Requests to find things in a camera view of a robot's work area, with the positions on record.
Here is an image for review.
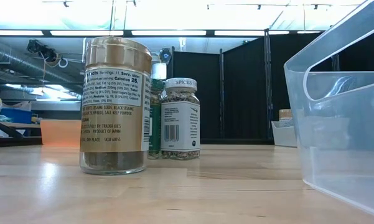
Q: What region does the white-lid seasoning jar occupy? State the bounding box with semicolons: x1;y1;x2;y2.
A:
160;77;202;161

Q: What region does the green-lid spice jar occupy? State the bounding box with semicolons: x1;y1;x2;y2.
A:
147;78;166;159

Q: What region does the clear plastic bin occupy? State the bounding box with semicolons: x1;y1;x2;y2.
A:
283;0;374;220

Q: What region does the white cylindrical canister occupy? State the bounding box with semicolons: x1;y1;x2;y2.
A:
151;62;168;80

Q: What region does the round black blue-lit device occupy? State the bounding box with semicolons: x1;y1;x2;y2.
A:
159;47;173;65

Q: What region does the overhead light bar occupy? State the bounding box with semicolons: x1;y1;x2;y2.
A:
0;29;327;38

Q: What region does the grey plastic bin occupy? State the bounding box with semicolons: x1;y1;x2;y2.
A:
271;119;299;147

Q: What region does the orange translucent plastic bin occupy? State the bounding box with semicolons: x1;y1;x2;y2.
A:
39;119;82;146

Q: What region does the black ceiling-mounted device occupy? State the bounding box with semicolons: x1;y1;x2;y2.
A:
26;39;59;63

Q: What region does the wooden shelf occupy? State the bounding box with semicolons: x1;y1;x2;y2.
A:
0;121;42;138

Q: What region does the blue storage bin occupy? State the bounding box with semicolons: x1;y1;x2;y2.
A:
0;108;33;124

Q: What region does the black table frame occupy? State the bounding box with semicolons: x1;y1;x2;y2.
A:
0;119;274;148

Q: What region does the silver ventilation duct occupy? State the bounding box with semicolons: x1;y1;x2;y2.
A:
0;40;83;94

